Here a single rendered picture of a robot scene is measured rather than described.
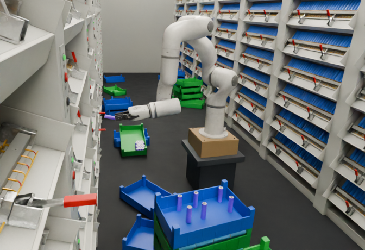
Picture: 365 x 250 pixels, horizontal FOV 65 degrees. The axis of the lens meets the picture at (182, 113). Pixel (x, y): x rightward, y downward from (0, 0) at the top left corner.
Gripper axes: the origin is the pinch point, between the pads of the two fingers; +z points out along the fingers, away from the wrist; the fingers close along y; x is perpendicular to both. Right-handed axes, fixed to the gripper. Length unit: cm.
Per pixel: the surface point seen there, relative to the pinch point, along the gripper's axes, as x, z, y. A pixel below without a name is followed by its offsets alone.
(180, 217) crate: 22, -16, 57
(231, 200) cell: 19, -35, 58
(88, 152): 5.3, 14.9, 23.0
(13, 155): -35, 12, 102
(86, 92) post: -21.2, 10.2, 22.7
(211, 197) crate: 24, -30, 48
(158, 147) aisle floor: 64, -25, -82
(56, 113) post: -36, 7, 93
